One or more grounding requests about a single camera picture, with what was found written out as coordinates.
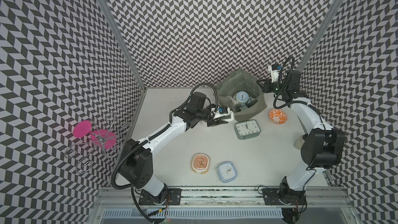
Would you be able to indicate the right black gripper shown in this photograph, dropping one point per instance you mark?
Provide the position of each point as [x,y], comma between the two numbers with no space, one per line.
[265,87]

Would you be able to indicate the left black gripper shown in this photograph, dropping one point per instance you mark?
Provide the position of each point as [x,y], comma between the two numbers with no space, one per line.
[214,122]

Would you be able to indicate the white digital clock tall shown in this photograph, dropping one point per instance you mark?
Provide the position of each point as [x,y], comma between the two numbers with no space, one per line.
[229,116]

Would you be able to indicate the blue twin-bell alarm clock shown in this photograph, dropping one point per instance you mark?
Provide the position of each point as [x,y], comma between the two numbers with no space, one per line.
[242,98]

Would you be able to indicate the green rectangular analog clock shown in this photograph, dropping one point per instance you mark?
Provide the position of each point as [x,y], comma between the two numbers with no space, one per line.
[247,129]

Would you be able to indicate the orange oval cartoon clock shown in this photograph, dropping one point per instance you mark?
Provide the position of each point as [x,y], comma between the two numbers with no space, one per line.
[200,163]

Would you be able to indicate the blue square analog clock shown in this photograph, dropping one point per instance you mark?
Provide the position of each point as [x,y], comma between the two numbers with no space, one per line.
[227,172]

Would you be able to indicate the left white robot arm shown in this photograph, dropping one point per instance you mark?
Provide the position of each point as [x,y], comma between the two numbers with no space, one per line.
[135,167]

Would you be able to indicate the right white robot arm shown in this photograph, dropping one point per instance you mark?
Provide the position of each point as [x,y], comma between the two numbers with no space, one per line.
[323,144]

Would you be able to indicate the orange patterned bowl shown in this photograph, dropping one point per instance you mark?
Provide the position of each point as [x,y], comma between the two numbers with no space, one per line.
[278,116]

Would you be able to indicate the small jar black lid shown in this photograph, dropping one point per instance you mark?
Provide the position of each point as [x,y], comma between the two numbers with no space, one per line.
[298,144]

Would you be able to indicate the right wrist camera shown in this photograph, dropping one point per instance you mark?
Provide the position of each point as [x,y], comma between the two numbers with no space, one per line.
[274,71]

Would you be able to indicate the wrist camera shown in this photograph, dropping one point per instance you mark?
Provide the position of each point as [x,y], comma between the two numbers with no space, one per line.
[218,112]
[274,71]

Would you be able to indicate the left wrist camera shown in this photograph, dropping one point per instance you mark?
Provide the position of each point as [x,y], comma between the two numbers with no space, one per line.
[218,112]

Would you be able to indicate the aluminium front rail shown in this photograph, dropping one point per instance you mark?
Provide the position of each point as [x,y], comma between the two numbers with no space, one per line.
[252,196]

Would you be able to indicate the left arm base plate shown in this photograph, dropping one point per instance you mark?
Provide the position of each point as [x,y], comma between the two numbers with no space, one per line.
[170,196]

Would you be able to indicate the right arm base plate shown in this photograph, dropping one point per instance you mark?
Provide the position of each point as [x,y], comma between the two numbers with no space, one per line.
[274,196]

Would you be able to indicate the pink wire cup stand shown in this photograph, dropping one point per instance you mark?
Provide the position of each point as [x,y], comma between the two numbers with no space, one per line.
[108,141]

